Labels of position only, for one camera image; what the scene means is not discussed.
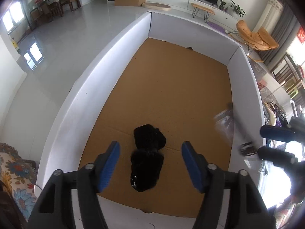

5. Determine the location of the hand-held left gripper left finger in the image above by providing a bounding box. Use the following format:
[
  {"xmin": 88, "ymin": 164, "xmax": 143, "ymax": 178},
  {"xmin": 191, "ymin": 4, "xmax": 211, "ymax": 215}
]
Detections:
[{"xmin": 28, "ymin": 141, "xmax": 121, "ymax": 229}]

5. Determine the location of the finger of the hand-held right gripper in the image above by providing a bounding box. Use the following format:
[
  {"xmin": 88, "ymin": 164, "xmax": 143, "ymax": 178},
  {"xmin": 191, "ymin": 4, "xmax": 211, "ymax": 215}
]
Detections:
[
  {"xmin": 257, "ymin": 146, "xmax": 299, "ymax": 165},
  {"xmin": 260, "ymin": 123, "xmax": 298, "ymax": 144}
]

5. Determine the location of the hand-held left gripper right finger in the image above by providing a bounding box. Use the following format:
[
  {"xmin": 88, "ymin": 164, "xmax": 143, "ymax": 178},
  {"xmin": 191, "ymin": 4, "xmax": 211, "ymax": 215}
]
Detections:
[{"xmin": 181, "ymin": 141, "xmax": 277, "ymax": 229}]

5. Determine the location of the black furry plush object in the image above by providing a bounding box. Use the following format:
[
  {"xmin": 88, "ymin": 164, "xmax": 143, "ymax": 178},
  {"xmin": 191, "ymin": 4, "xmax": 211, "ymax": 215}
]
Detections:
[{"xmin": 130, "ymin": 124, "xmax": 167, "ymax": 192}]

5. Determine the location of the transparent plastic bag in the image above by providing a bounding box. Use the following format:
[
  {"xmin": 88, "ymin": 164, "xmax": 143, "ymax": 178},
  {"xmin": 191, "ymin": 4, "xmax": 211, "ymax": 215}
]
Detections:
[{"xmin": 214, "ymin": 102, "xmax": 260, "ymax": 158}]

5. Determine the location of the white box with cork bottom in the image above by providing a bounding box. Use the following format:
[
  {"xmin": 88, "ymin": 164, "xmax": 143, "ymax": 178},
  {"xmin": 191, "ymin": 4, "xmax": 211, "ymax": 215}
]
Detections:
[{"xmin": 36, "ymin": 12, "xmax": 266, "ymax": 229}]

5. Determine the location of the dark patterned wooden desktop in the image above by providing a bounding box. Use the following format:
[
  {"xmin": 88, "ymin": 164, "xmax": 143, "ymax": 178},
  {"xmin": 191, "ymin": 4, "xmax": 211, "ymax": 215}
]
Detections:
[{"xmin": 248, "ymin": 55, "xmax": 305, "ymax": 220}]

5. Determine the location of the green stool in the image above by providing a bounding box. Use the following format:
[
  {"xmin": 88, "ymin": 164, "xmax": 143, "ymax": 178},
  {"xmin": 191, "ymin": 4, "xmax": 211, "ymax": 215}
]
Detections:
[{"xmin": 289, "ymin": 81, "xmax": 301, "ymax": 97}]

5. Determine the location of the dark wooden slatted chair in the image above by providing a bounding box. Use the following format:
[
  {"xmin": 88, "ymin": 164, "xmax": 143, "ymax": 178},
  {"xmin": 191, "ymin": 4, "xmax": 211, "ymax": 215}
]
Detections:
[{"xmin": 273, "ymin": 54, "xmax": 305, "ymax": 96}]

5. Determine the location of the floral patterned blanket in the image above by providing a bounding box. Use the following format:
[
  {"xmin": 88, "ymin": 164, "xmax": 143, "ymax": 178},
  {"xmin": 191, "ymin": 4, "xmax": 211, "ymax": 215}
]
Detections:
[{"xmin": 0, "ymin": 143, "xmax": 39, "ymax": 229}]

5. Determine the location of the grey curtain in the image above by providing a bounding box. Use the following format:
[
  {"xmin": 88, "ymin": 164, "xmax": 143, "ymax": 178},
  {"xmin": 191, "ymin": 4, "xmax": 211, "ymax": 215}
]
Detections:
[{"xmin": 258, "ymin": 5, "xmax": 299, "ymax": 65}]

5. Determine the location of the orange lounge chair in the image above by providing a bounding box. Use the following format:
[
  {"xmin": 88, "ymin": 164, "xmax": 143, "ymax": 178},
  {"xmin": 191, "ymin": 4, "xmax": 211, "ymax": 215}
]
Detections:
[{"xmin": 236, "ymin": 20, "xmax": 279, "ymax": 55}]

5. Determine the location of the standing air conditioner with cover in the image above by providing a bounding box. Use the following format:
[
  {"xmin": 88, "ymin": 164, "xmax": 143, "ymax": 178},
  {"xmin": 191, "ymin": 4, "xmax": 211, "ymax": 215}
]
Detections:
[{"xmin": 253, "ymin": 0, "xmax": 285, "ymax": 36}]

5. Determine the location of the purple floor mat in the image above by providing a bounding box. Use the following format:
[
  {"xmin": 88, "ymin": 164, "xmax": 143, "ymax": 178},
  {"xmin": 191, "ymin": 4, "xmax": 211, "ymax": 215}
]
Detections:
[{"xmin": 206, "ymin": 21, "xmax": 229, "ymax": 34}]

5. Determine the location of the large leafy potted plant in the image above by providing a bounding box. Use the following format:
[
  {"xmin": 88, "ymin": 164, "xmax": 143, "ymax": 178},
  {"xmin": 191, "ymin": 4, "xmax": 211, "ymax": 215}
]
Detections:
[{"xmin": 229, "ymin": 0, "xmax": 246, "ymax": 18}]

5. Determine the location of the wooden bench with hairpin legs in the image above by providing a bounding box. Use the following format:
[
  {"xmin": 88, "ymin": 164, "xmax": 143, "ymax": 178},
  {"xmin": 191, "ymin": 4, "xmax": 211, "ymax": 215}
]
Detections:
[{"xmin": 191, "ymin": 3, "xmax": 215, "ymax": 19}]

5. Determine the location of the brown cardboard box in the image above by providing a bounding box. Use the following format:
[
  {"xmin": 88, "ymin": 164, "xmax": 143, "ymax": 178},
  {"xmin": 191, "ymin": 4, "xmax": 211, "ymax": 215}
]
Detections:
[{"xmin": 114, "ymin": 0, "xmax": 146, "ymax": 7}]

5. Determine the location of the round beige floor cushion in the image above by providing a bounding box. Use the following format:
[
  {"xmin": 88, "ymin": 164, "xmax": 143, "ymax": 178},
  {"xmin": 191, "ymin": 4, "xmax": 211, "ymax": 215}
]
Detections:
[{"xmin": 142, "ymin": 2, "xmax": 172, "ymax": 11}]

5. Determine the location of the red wall decoration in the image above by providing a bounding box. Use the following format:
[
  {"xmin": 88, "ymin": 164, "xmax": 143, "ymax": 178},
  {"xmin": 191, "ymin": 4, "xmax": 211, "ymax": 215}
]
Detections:
[{"xmin": 296, "ymin": 26, "xmax": 305, "ymax": 44}]

